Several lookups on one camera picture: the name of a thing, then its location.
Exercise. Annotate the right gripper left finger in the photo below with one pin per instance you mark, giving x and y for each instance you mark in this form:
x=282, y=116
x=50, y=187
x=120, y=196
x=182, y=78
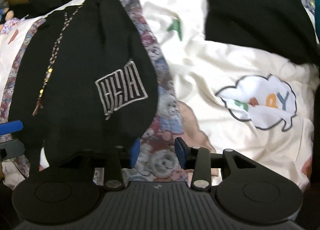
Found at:
x=120, y=158

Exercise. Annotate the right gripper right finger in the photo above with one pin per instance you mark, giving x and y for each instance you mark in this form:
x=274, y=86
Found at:
x=201, y=161

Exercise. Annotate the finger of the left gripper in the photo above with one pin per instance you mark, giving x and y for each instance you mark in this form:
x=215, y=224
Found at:
x=11, y=149
x=10, y=127

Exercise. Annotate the black hoodie floral lining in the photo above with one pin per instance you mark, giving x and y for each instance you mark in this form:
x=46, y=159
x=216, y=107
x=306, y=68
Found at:
x=92, y=77

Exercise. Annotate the cream sweatshirt cloud print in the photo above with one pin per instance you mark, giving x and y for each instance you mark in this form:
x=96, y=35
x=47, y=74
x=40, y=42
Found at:
x=255, y=102

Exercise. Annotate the doll in colourful dress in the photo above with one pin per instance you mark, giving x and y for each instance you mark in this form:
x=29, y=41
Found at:
x=8, y=20

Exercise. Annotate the white patterned bed sheet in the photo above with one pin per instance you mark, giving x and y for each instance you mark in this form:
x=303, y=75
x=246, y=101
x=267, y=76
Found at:
x=174, y=23

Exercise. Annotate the black folded garment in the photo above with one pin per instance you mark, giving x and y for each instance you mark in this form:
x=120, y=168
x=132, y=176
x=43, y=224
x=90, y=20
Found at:
x=282, y=27

